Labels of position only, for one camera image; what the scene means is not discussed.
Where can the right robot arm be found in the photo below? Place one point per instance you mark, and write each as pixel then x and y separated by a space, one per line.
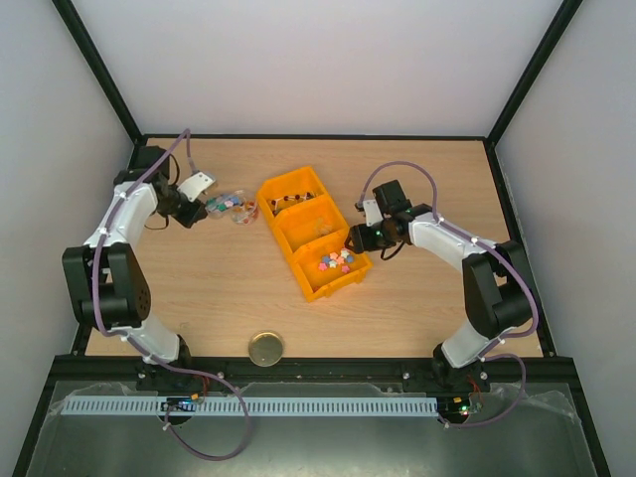
pixel 499 300

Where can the yellow lollipop bin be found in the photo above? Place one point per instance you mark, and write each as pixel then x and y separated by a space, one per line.
pixel 289 189

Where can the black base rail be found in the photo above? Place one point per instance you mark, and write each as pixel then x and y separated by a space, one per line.
pixel 409 375

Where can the yellow star candy bin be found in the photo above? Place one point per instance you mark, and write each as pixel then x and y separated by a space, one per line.
pixel 323 266

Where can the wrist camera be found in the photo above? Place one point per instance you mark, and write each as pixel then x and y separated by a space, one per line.
pixel 197 184
pixel 371 212

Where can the clear glass jar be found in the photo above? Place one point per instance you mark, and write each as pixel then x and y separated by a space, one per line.
pixel 251 209

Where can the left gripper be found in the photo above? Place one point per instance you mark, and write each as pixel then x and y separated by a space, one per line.
pixel 190 219

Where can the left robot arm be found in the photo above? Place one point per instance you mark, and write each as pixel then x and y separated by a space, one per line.
pixel 106 284

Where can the metal scoop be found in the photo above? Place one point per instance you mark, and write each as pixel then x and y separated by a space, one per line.
pixel 226 204

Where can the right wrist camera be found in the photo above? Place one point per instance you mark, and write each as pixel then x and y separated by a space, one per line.
pixel 371 212

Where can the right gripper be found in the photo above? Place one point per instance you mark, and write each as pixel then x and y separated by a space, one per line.
pixel 356 238

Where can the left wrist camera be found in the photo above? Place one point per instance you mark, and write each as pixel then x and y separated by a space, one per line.
pixel 197 184

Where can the grey slotted cable duct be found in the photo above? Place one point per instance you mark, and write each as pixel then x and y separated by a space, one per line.
pixel 254 406

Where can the gold jar lid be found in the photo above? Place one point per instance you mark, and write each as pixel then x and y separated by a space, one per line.
pixel 265 349

